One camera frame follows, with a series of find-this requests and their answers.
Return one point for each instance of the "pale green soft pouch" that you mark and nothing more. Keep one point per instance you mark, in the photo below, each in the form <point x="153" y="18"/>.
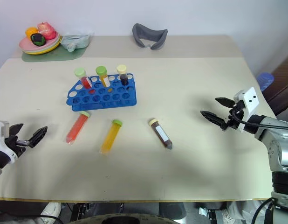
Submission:
<point x="75" y="40"/>

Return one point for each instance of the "grey padded face cushion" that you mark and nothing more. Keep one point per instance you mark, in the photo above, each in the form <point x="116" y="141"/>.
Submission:
<point x="155" y="35"/>

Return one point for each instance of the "green table mat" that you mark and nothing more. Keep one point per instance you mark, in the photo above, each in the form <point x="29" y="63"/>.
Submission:
<point x="64" y="54"/>

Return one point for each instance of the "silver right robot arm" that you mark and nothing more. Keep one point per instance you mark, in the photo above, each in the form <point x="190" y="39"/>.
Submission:
<point x="281" y="149"/>

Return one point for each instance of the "white shoe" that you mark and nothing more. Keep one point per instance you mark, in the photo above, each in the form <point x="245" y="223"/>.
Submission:
<point x="50" y="210"/>

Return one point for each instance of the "orange toy fruit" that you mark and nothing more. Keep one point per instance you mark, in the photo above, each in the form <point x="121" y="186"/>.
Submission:
<point x="31" y="31"/>

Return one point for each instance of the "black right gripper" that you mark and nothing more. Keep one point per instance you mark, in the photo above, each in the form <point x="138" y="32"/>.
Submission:
<point x="236" y="116"/>

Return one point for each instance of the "yellow tube green cap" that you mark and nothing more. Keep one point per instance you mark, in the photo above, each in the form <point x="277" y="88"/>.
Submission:
<point x="104" y="78"/>

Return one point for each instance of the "dark tube cream cap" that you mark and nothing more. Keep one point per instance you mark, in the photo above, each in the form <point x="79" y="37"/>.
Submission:
<point x="124" y="78"/>

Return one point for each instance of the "brown tube cream cap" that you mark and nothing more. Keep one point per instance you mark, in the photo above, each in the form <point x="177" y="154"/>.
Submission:
<point x="161" y="134"/>

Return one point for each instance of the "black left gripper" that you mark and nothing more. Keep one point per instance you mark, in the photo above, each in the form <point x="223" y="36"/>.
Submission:
<point x="12" y="142"/>

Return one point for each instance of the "black and green toy fruit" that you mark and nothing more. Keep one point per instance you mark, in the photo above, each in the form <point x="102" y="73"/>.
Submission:
<point x="38" y="39"/>

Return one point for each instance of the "red tube light green cap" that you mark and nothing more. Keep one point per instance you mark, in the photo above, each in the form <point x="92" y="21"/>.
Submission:
<point x="84" y="80"/>
<point x="77" y="127"/>

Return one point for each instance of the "black frame under table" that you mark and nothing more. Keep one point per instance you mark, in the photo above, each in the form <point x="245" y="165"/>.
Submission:
<point x="82" y="208"/>

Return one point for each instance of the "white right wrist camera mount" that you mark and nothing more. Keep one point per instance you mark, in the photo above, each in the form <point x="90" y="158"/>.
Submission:
<point x="250" y="100"/>

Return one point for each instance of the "brown wooden furniture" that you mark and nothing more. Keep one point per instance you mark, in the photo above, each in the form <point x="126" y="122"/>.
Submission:
<point x="282" y="84"/>

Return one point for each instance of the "stack of coloured plates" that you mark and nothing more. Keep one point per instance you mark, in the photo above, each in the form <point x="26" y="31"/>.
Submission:
<point x="50" y="47"/>

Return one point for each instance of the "orange tube green cap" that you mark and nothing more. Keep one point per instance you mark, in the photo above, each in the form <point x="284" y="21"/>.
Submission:
<point x="110" y="137"/>

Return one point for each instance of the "pink plate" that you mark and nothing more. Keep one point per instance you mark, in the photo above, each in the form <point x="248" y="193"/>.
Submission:
<point x="26" y="44"/>

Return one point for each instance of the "metal bracket under table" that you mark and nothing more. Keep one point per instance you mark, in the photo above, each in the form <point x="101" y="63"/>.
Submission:
<point x="210" y="213"/>

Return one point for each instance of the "blue test tube rack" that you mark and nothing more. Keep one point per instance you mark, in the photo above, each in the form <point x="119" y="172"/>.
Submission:
<point x="104" y="99"/>

